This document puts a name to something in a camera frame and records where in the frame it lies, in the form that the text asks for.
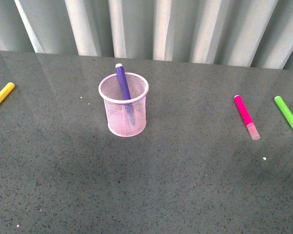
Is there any pink highlighter pen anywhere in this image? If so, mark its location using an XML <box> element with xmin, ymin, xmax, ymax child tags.
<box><xmin>234</xmin><ymin>95</ymin><xmax>260</xmax><ymax>140</ymax></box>

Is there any yellow highlighter pen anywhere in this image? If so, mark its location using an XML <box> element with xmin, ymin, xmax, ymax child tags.
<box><xmin>0</xmin><ymin>82</ymin><xmax>15</xmax><ymax>104</ymax></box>

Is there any grey pleated curtain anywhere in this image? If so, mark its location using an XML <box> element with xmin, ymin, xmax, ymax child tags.
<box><xmin>0</xmin><ymin>0</ymin><xmax>293</xmax><ymax>70</ymax></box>

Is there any purple highlighter pen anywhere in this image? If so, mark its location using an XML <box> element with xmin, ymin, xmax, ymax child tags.
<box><xmin>115</xmin><ymin>63</ymin><xmax>135</xmax><ymax>125</ymax></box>

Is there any green highlighter pen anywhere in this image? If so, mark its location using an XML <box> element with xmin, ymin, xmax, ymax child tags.
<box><xmin>274</xmin><ymin>96</ymin><xmax>293</xmax><ymax>129</ymax></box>

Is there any pink mesh pen cup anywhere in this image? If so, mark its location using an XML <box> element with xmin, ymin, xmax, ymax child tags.
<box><xmin>99</xmin><ymin>72</ymin><xmax>149</xmax><ymax>137</ymax></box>

